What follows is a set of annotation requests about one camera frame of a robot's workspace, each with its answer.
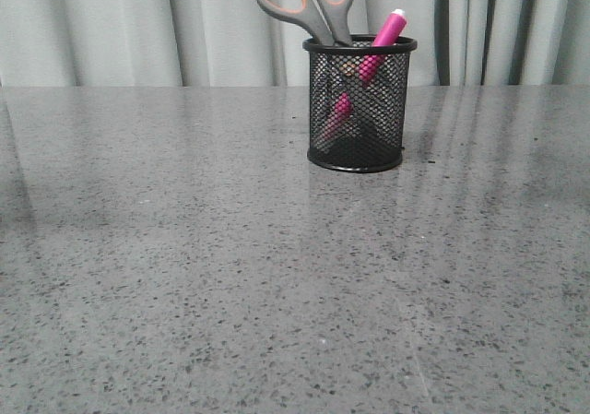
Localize grey orange handled scissors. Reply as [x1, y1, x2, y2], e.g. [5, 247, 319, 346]
[256, 0, 354, 47]

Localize pink marker pen clear cap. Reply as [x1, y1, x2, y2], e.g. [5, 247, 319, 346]
[314, 8, 407, 145]

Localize black mesh pen cup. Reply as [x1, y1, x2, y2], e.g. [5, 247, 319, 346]
[303, 34, 418, 173]

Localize grey pleated curtain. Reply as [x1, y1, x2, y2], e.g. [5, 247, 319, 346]
[1, 0, 589, 87]

